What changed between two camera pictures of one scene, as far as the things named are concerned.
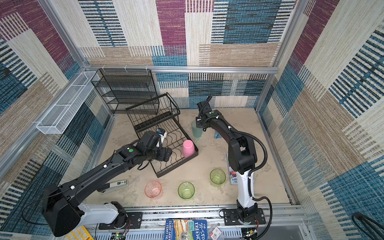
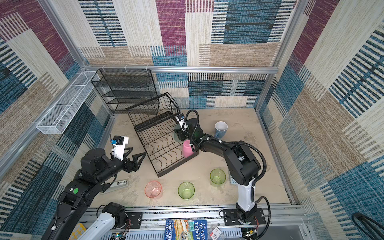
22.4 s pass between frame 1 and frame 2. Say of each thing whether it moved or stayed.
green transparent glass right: stayed
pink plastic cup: stayed
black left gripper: moved
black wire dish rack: stayed
